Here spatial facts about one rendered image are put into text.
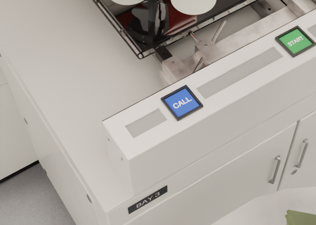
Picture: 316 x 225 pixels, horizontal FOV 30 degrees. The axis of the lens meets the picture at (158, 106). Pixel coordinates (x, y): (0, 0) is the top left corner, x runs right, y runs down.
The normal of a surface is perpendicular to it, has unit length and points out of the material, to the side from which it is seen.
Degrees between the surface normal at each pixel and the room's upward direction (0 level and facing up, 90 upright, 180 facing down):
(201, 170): 90
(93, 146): 0
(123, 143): 0
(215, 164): 90
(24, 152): 90
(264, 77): 0
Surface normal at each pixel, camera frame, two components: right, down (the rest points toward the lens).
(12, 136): 0.53, 0.69
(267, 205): -0.03, -0.57
